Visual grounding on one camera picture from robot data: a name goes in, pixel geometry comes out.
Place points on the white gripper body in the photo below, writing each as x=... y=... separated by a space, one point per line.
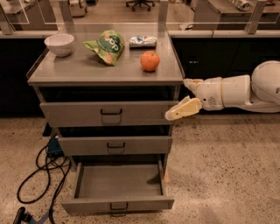
x=211 y=94

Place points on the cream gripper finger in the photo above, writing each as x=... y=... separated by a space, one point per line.
x=186 y=107
x=192 y=84

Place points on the orange fruit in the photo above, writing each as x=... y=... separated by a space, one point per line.
x=149 y=61

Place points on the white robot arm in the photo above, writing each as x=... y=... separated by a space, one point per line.
x=258 y=92

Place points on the grey top drawer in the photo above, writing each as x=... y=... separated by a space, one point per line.
x=106 y=113

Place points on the grey drawer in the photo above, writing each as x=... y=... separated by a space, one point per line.
x=106 y=113
x=118 y=188
x=115 y=145

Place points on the grey drawer cabinet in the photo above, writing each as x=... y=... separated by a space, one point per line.
x=84 y=77

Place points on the grey bottom drawer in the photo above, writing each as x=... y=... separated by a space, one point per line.
x=118 y=188

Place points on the grey middle drawer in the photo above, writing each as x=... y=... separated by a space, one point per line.
x=115 y=145

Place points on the silver blue snack packet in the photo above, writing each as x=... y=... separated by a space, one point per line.
x=142 y=41

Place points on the green chip bag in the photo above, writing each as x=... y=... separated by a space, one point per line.
x=108 y=47

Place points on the silver can on counter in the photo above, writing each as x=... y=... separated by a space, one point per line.
x=242 y=5

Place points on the black office chair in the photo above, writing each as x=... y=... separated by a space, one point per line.
x=134 y=3

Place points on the white appliance in background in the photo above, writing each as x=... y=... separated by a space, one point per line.
x=78 y=8

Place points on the white bowl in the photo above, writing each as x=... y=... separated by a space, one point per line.
x=60 y=44

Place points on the blue power box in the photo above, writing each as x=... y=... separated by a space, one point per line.
x=53 y=148

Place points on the black floor plug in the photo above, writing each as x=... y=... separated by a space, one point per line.
x=22 y=215

